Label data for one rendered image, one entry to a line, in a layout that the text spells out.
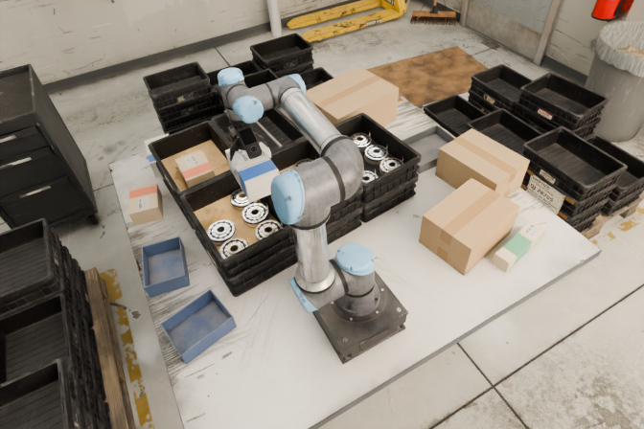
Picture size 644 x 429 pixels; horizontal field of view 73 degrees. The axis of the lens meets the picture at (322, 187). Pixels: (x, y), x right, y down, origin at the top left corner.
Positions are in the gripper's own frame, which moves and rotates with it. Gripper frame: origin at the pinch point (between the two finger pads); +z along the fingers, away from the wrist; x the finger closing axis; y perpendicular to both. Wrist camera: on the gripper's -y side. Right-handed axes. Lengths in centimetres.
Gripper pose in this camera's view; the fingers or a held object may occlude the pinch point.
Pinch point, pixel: (252, 166)
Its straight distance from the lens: 153.3
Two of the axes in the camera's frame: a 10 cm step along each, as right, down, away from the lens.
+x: -8.8, 3.7, -3.1
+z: 0.6, 7.2, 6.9
